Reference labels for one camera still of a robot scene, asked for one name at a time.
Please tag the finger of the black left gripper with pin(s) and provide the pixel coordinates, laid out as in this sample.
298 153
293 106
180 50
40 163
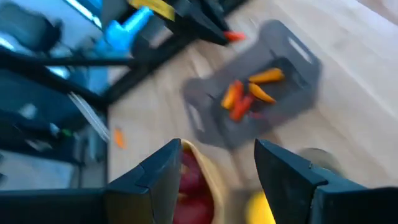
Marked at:
199 25
217 12

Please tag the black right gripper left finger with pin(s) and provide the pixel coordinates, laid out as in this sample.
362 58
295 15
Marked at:
93 205

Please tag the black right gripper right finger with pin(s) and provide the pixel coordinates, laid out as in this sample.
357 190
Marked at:
326 205

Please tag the orange carrot pieces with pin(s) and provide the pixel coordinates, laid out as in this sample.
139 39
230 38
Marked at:
231 95

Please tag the black background robot arm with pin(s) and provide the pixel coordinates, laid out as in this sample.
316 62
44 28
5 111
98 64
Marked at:
31 140

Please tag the yellow plastic basket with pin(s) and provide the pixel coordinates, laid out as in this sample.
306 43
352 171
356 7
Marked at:
217 186

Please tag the black aluminium table frame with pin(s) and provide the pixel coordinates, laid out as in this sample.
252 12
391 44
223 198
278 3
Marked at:
149 68

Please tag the silver frame bracket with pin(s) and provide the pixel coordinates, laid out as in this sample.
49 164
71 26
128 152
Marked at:
90 116

